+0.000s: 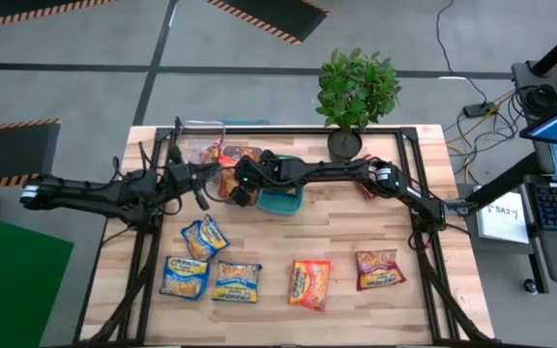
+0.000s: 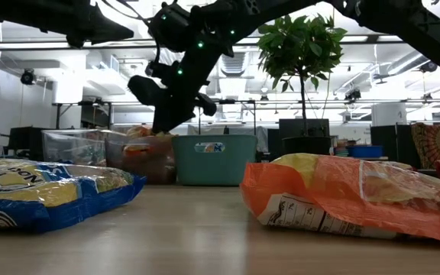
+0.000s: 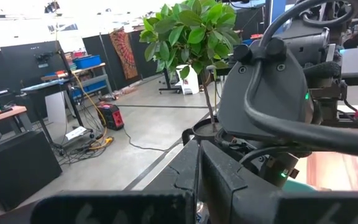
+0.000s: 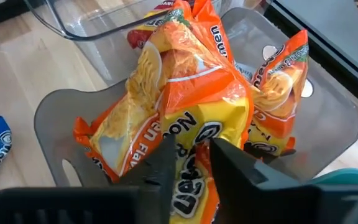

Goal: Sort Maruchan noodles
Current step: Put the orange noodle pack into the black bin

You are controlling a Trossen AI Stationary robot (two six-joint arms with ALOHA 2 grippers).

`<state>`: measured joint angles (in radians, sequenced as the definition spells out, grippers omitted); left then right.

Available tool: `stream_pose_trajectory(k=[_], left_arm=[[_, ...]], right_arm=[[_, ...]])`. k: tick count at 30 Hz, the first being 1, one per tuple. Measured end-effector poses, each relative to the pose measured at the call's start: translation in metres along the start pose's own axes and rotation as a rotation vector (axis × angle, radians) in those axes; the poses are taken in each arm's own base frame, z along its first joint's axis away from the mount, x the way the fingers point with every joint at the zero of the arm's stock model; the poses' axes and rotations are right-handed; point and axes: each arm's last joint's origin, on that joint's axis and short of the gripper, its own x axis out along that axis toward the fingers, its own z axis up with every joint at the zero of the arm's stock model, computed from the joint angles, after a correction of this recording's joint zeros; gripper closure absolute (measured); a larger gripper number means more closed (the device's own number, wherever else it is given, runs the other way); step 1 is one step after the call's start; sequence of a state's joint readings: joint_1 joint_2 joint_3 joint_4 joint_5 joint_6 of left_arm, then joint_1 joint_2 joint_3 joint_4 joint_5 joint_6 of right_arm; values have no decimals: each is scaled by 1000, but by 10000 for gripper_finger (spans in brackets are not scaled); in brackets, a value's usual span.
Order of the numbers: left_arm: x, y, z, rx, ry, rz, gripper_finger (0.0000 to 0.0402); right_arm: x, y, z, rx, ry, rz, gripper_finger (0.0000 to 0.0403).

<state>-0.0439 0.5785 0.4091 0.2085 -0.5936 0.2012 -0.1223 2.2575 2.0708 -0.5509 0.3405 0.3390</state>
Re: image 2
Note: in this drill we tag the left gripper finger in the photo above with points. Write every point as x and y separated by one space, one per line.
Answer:
105 26

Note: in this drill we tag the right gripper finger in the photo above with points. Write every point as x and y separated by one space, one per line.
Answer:
168 120

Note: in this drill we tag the orange Maruchan noodle pack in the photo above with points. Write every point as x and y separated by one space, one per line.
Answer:
338 191
141 131
138 149

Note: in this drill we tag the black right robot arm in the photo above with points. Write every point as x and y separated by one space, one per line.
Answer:
395 19

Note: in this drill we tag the smoky grey plastic bin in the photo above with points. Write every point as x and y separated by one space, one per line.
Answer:
143 168

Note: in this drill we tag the round black ceiling device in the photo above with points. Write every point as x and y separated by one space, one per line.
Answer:
428 66
27 77

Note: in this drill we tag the teal plastic bin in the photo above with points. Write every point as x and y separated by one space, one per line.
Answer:
214 168

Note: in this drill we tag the clear plastic bin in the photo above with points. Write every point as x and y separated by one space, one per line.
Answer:
71 149

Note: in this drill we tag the black background cabinet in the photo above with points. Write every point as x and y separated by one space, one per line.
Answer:
25 141

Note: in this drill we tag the potted green plant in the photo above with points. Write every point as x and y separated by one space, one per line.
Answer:
300 46

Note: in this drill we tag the black background monitor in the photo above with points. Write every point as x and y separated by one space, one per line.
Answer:
319 128

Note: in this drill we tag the blue storage tub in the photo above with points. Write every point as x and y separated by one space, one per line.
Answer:
365 151

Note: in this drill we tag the black office partition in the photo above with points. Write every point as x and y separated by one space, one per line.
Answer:
390 145

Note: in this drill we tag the patterned orange tapestry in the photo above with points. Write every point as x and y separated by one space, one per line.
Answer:
430 145

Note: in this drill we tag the long ceiling light rail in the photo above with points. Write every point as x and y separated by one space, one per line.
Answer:
90 45

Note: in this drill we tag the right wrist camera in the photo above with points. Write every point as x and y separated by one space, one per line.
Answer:
145 91

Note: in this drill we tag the corrugated air duct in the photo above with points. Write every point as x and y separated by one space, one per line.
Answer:
232 63

